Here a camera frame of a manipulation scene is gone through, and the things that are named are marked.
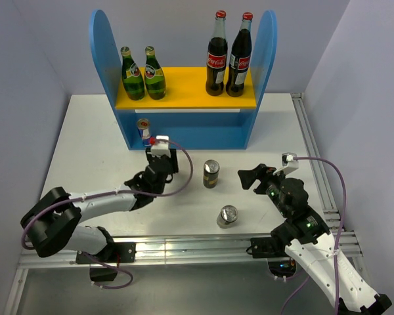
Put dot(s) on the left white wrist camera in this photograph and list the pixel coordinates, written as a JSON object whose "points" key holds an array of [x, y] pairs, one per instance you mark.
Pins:
{"points": [[159, 146]]}

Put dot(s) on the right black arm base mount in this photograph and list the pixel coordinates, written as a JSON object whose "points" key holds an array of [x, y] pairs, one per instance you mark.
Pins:
{"points": [[280, 265]]}

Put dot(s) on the green glass bottle front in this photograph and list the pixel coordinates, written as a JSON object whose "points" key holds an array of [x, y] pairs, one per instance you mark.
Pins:
{"points": [[154, 77]]}

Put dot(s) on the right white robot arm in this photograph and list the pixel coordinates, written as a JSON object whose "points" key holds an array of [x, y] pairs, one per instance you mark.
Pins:
{"points": [[306, 238]]}

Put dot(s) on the dark gold beverage can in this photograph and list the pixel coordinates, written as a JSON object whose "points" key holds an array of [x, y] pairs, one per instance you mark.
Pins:
{"points": [[227, 216]]}

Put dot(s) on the aluminium rail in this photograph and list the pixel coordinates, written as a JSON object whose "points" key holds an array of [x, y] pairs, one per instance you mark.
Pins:
{"points": [[197, 275], [331, 212]]}

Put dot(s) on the front aluminium rail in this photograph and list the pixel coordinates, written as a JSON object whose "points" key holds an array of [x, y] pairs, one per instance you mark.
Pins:
{"points": [[197, 275]]}

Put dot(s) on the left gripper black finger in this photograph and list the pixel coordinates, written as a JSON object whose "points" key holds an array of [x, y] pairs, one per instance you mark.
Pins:
{"points": [[148, 154], [173, 160]]}

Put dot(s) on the rear dark beverage can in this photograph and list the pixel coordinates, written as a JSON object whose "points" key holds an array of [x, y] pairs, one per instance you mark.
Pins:
{"points": [[211, 173]]}

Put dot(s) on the silver blue can red logo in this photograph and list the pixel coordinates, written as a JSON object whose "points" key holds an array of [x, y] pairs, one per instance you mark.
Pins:
{"points": [[143, 126]]}

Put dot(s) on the right cola glass bottle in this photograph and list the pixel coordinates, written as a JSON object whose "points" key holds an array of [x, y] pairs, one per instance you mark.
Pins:
{"points": [[239, 60]]}

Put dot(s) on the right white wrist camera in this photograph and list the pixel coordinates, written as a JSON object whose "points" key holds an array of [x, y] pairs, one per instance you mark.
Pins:
{"points": [[289, 164]]}

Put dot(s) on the green glass bottle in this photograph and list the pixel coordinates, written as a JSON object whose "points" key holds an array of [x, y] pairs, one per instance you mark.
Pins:
{"points": [[154, 77], [133, 82]]}

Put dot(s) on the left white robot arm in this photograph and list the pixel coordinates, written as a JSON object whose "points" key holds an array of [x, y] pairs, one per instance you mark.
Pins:
{"points": [[55, 221]]}

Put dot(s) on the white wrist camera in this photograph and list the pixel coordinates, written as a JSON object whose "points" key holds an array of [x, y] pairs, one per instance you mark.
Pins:
{"points": [[289, 164], [159, 146]]}

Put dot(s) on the left cola glass bottle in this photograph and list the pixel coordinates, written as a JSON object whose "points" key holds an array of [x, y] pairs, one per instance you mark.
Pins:
{"points": [[216, 60]]}

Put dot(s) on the right side aluminium rail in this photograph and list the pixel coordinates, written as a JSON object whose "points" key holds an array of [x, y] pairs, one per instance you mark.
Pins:
{"points": [[331, 212]]}

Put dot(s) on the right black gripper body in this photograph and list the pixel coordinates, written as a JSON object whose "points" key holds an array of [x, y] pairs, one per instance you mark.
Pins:
{"points": [[272, 191]]}

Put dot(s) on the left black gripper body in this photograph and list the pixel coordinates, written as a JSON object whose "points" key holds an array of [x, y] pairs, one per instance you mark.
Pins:
{"points": [[161, 189]]}

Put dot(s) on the cola glass bottle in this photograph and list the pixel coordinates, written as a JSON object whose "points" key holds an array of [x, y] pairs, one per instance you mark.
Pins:
{"points": [[239, 60], [216, 60]]}

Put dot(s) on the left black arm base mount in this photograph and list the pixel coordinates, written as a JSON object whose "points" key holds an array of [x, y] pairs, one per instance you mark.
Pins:
{"points": [[123, 252]]}

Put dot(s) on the blue and yellow wooden shelf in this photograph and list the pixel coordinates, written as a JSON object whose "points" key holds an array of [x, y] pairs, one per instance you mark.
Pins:
{"points": [[187, 113]]}

